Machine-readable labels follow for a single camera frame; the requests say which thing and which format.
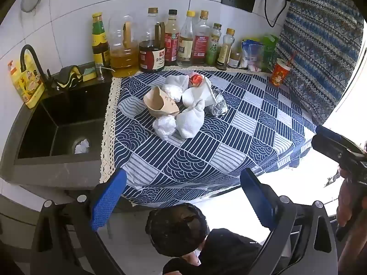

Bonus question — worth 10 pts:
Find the black faucet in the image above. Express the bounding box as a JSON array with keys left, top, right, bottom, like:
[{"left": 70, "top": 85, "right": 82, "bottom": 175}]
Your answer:
[{"left": 19, "top": 44, "right": 59, "bottom": 92}]

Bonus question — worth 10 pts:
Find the blue patterned woven cloth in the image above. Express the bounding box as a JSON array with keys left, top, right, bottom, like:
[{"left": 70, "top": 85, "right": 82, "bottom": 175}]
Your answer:
[{"left": 274, "top": 0, "right": 364, "bottom": 125}]

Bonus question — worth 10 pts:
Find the crushed brown paper cup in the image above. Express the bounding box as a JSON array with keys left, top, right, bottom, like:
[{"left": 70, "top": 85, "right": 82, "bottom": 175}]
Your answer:
[{"left": 143, "top": 87, "right": 181, "bottom": 118}]

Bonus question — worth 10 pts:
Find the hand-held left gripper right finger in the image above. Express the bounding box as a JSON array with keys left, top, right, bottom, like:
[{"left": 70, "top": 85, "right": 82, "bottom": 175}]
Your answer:
[{"left": 240, "top": 168, "right": 339, "bottom": 275}]

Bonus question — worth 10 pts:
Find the crumpled paper in drain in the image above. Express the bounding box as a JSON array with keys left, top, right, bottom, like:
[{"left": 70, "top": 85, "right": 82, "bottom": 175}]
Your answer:
[{"left": 75, "top": 139, "right": 91, "bottom": 154}]

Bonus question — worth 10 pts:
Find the black sink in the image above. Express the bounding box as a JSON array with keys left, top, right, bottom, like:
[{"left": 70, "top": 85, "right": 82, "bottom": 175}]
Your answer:
[{"left": 0, "top": 76, "right": 115, "bottom": 190}]

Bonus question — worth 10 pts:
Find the red wrapper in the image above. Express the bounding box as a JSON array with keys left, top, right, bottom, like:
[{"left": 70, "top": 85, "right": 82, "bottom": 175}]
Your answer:
[{"left": 188, "top": 73, "right": 204, "bottom": 88}]

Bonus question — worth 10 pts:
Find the large cooking oil jug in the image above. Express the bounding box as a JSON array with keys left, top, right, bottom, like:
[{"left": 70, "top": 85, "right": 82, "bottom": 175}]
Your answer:
[{"left": 108, "top": 16, "right": 140, "bottom": 78}]

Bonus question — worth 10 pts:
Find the green yellow sauce bottle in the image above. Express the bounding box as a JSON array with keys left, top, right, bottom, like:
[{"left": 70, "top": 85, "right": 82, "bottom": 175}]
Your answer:
[{"left": 92, "top": 12, "right": 111, "bottom": 69}]

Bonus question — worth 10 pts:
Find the red label vinegar bottle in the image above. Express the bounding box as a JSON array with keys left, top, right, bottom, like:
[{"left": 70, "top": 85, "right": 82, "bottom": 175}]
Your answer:
[{"left": 164, "top": 9, "right": 181, "bottom": 66}]

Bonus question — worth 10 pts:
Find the dark soy sauce jug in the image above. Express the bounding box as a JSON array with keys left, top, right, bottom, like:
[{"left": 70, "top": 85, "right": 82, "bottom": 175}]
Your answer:
[{"left": 139, "top": 7, "right": 166, "bottom": 73}]

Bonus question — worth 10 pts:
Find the blue white plastic bag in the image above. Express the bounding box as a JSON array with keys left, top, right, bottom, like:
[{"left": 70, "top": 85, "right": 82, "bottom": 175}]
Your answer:
[{"left": 240, "top": 38, "right": 266, "bottom": 72}]

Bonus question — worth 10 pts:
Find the person's dark clothing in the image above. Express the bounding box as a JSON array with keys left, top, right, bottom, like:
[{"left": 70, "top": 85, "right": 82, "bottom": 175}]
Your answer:
[{"left": 163, "top": 228, "right": 266, "bottom": 275}]

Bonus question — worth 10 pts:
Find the blue white patterned tablecloth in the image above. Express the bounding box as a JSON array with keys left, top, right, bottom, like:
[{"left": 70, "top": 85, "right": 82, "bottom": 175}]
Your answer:
[{"left": 99, "top": 69, "right": 317, "bottom": 207}]

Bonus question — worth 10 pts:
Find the yellow green sponge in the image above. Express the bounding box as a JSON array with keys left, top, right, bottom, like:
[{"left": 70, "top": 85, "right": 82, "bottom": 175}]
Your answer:
[{"left": 83, "top": 66, "right": 98, "bottom": 82}]

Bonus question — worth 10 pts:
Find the dark yellow trimmed rag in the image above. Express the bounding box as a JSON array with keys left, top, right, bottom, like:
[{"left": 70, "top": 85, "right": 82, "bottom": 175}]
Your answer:
[{"left": 53, "top": 65, "right": 84, "bottom": 90}]

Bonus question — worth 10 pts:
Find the red paper cup with straw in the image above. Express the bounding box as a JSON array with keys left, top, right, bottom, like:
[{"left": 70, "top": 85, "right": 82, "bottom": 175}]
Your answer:
[{"left": 270, "top": 51, "right": 297, "bottom": 87}]

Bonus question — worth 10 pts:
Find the green plastic bag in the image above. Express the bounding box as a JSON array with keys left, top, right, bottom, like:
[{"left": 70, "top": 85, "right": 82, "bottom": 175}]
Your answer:
[{"left": 259, "top": 34, "right": 280, "bottom": 73}]

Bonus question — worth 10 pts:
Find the black cable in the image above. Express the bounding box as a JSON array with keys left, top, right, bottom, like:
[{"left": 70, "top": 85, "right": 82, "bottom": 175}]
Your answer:
[{"left": 263, "top": 0, "right": 291, "bottom": 28}]

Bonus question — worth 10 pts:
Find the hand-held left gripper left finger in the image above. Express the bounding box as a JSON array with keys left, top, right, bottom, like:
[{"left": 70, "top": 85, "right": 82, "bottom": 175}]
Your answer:
[{"left": 30, "top": 168, "right": 128, "bottom": 275}]

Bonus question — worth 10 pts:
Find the crumpled clear plastic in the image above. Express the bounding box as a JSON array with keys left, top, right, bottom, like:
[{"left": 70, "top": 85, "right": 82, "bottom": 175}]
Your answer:
[{"left": 208, "top": 88, "right": 229, "bottom": 117}]

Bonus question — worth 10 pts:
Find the small glass jar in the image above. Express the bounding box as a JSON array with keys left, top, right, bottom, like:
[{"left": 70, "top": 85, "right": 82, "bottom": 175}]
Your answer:
[{"left": 229, "top": 52, "right": 242, "bottom": 69}]

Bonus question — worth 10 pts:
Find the yellow dish soap bottle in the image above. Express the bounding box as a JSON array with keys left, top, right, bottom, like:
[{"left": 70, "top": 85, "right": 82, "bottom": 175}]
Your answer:
[{"left": 8, "top": 52, "right": 46, "bottom": 109}]

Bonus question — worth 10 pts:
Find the person's right hand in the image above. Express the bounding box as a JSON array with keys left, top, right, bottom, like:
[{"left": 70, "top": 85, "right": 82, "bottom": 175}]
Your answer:
[{"left": 336, "top": 168, "right": 360, "bottom": 228}]

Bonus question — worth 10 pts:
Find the red label clear bottle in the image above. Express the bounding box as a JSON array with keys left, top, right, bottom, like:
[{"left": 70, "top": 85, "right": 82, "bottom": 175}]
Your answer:
[{"left": 192, "top": 10, "right": 211, "bottom": 66}]

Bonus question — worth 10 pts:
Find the green label bottle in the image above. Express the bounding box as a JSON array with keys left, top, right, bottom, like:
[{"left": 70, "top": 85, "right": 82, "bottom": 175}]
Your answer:
[{"left": 206, "top": 23, "right": 222, "bottom": 66}]

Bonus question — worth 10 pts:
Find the beige label clear bottle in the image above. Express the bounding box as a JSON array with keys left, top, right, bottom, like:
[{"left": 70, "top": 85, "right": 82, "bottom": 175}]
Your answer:
[{"left": 177, "top": 11, "right": 196, "bottom": 68}]

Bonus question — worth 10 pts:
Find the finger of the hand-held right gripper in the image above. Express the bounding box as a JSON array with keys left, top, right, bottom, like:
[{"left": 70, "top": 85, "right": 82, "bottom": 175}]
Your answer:
[
  {"left": 315, "top": 124, "right": 364, "bottom": 154},
  {"left": 311, "top": 135, "right": 346, "bottom": 165}
]

